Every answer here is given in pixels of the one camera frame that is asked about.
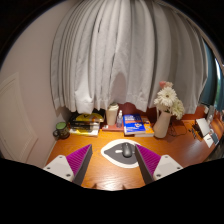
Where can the clear spray bottle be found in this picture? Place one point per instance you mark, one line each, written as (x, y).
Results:
(119, 120)

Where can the black book with white pages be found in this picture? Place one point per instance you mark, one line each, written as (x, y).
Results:
(83, 127)

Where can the dark mug with green inside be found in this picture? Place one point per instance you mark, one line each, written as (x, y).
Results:
(62, 130)

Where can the white pitcher vase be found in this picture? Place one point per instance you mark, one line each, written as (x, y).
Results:
(161, 126)

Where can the white and grey mouse pad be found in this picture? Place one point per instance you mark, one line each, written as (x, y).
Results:
(113, 153)

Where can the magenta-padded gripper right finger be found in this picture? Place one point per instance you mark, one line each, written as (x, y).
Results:
(151, 160)

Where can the white curtain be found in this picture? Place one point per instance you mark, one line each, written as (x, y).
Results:
(126, 50)

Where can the white flat device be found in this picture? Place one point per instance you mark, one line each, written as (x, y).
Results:
(203, 126)

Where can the cream lidded tumbler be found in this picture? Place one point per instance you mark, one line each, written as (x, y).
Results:
(112, 116)

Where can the thin black book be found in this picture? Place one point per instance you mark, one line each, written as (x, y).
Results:
(83, 123)

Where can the orange book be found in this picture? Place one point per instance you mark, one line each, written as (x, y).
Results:
(149, 130)

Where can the yellow and white book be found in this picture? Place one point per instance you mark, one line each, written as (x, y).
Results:
(83, 132)

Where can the yellow and black book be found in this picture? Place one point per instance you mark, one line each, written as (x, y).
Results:
(88, 117)

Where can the black computer mouse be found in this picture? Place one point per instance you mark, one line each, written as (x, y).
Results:
(127, 150)

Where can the white flower bouquet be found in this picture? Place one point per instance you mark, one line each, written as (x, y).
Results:
(168, 98)

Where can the red-brown book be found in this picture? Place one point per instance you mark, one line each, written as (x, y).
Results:
(111, 128)

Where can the blue book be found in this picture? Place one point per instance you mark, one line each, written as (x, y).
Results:
(133, 124)

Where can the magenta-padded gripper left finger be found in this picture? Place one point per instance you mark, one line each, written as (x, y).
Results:
(75, 160)

